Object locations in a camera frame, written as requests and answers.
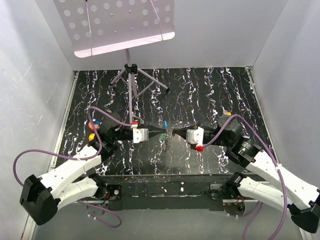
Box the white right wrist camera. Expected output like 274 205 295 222
185 126 204 152

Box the purple camera cable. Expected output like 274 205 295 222
202 114 288 240
12 106 138 228

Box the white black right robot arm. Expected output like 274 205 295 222
173 114 320 234

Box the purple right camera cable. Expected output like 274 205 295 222
202 114 288 240

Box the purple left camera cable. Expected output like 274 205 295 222
12 106 138 228

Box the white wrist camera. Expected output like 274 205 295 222
130 122 149 144
185 126 204 152

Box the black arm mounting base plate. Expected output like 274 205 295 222
77 173 258 213

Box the colourful toy block figure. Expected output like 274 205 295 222
88 118 101 141

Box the lilac perforated music stand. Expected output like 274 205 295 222
54 0 175 120

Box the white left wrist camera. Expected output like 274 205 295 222
130 122 149 144

